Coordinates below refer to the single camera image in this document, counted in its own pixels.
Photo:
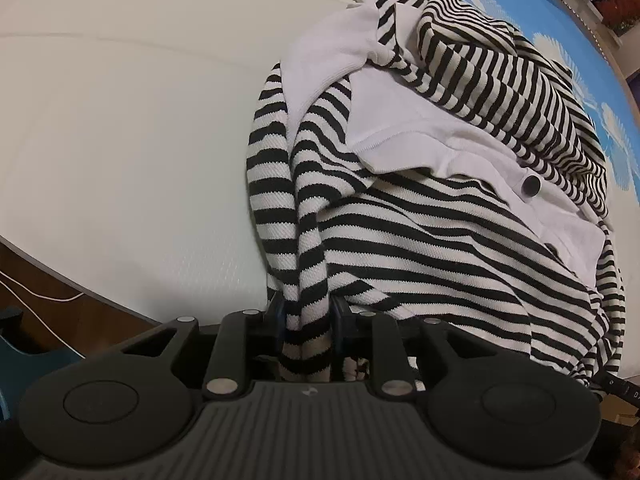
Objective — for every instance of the striped and white shirt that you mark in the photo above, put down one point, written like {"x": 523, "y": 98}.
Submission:
{"x": 425, "y": 260}

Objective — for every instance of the dark red cushion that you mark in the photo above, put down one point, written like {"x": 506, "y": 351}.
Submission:
{"x": 620, "y": 5}

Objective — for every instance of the blue fan print bedsheet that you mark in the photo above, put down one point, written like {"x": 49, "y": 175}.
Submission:
{"x": 125, "y": 135}

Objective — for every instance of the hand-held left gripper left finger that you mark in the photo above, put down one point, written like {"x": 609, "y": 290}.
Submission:
{"x": 277, "y": 320}

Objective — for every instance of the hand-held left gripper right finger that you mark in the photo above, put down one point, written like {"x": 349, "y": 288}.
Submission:
{"x": 337, "y": 325}

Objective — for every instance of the teal plastic object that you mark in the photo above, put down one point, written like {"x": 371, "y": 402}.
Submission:
{"x": 30, "y": 370}

